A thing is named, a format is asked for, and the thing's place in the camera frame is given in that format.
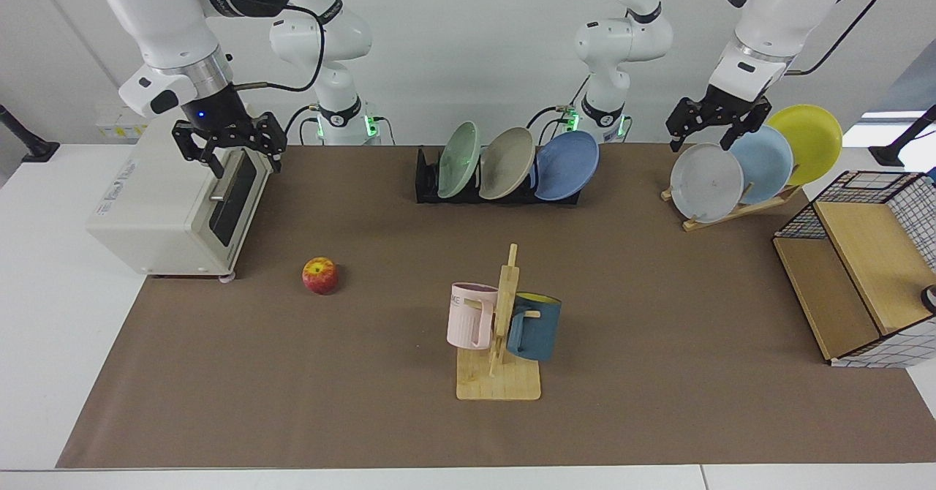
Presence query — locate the red yellow apple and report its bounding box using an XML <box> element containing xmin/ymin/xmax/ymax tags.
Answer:
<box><xmin>302</xmin><ymin>257</ymin><xmax>339</xmax><ymax>295</ymax></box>

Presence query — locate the wooden cup stand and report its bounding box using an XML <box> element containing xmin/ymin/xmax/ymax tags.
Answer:
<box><xmin>456</xmin><ymin>244</ymin><xmax>543</xmax><ymax>402</ymax></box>

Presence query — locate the dark blue cup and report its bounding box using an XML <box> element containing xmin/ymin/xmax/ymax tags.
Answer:
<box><xmin>506</xmin><ymin>293</ymin><xmax>562</xmax><ymax>362</ymax></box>

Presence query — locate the beige plate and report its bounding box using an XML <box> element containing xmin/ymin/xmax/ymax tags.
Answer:
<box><xmin>479</xmin><ymin>127</ymin><xmax>537</xmax><ymax>200</ymax></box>

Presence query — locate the pink cup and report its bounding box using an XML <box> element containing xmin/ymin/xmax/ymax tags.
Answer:
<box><xmin>446</xmin><ymin>282</ymin><xmax>499</xmax><ymax>350</ymax></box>

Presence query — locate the brown table cloth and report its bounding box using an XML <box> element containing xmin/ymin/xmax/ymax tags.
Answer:
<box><xmin>56</xmin><ymin>143</ymin><xmax>936</xmax><ymax>470</ymax></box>

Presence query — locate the light blue plate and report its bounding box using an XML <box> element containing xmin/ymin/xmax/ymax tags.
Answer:
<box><xmin>729</xmin><ymin>124</ymin><xmax>794</xmax><ymax>206</ymax></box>

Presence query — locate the yellow plate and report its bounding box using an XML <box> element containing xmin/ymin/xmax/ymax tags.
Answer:
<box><xmin>766</xmin><ymin>104</ymin><xmax>844</xmax><ymax>187</ymax></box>

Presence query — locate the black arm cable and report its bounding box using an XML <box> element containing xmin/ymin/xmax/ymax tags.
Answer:
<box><xmin>786</xmin><ymin>0</ymin><xmax>884</xmax><ymax>76</ymax></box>
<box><xmin>234</xmin><ymin>4</ymin><xmax>326</xmax><ymax>94</ymax></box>

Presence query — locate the pale toaster oven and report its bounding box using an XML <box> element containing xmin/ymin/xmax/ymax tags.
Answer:
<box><xmin>86</xmin><ymin>102</ymin><xmax>275</xmax><ymax>282</ymax></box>

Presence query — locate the wire basket with wooden floor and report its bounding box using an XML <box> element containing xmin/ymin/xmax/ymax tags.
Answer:
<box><xmin>772</xmin><ymin>170</ymin><xmax>936</xmax><ymax>369</ymax></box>

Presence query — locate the black dish rack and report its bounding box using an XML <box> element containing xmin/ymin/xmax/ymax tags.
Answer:
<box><xmin>415</xmin><ymin>146</ymin><xmax>584</xmax><ymax>206</ymax></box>

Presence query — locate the black base cable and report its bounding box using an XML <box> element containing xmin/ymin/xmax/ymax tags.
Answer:
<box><xmin>526</xmin><ymin>73</ymin><xmax>592</xmax><ymax>147</ymax></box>
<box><xmin>284</xmin><ymin>104</ymin><xmax>322</xmax><ymax>145</ymax></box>

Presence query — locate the grey plate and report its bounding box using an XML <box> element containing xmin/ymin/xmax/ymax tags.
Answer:
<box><xmin>670</xmin><ymin>143</ymin><xmax>744</xmax><ymax>224</ymax></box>

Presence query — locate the wooden plate rack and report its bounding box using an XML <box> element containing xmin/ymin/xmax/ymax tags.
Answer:
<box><xmin>660</xmin><ymin>183</ymin><xmax>803</xmax><ymax>233</ymax></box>

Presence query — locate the black pole stand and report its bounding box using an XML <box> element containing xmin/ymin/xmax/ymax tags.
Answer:
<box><xmin>869</xmin><ymin>105</ymin><xmax>936</xmax><ymax>167</ymax></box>
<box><xmin>0</xmin><ymin>104</ymin><xmax>61</xmax><ymax>164</ymax></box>

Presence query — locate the white wall socket box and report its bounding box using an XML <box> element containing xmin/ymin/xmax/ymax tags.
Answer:
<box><xmin>95</xmin><ymin>106</ymin><xmax>151</xmax><ymax>141</ymax></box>

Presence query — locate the green plate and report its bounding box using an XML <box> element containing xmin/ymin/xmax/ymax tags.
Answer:
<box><xmin>437</xmin><ymin>121</ymin><xmax>482</xmax><ymax>200</ymax></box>

